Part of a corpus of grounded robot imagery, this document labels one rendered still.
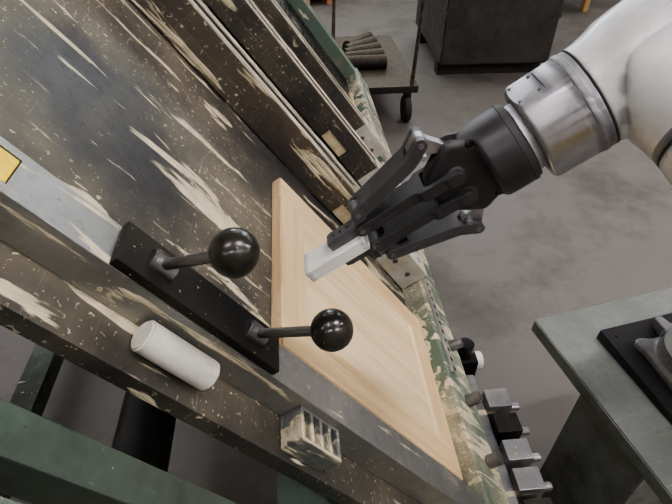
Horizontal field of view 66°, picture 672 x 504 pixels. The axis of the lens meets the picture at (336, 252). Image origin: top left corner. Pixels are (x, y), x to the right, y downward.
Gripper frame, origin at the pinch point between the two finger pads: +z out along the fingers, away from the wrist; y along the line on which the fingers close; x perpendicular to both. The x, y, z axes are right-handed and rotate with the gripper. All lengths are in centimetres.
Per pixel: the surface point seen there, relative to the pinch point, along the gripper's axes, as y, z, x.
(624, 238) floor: -217, -56, -165
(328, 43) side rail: -40, 13, -180
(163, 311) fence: 9.5, 12.6, 7.0
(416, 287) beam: -57, 12, -47
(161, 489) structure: 0.3, 20.7, 16.8
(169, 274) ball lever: 11.3, 10.1, 5.5
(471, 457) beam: -57, 11, -4
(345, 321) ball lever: 0.5, -0.3, 9.8
